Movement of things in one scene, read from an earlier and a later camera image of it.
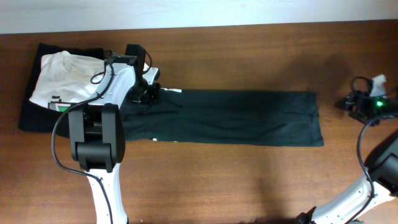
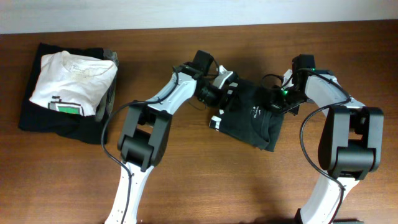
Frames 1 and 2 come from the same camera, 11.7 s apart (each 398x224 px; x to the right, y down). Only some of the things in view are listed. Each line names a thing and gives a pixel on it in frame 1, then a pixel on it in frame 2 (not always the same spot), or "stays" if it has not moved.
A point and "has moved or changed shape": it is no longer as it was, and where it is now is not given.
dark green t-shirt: [227, 117] has moved or changed shape
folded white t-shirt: [64, 79] stays
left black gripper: [145, 94] -> [224, 100]
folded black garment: [37, 118] stays
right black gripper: [352, 102] -> [277, 101]
